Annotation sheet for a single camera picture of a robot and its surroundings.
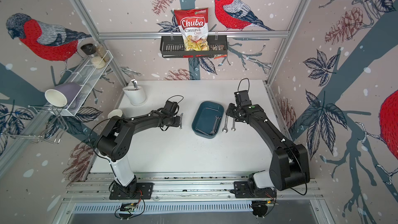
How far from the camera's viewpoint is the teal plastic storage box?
0.94 metres

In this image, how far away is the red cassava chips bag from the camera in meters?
0.81

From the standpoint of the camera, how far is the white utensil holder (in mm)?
1013

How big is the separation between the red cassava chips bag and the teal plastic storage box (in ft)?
1.25
